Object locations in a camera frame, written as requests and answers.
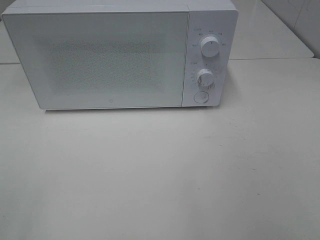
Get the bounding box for upper white power knob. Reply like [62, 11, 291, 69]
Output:
[200, 35, 221, 58]

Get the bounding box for white timer knob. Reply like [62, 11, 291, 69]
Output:
[196, 68, 215, 87]

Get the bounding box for round door release button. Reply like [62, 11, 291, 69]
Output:
[193, 91, 209, 104]

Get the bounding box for white microwave oven body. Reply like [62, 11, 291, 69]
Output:
[1, 0, 238, 109]

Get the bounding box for white microwave door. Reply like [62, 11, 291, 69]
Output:
[3, 12, 189, 110]

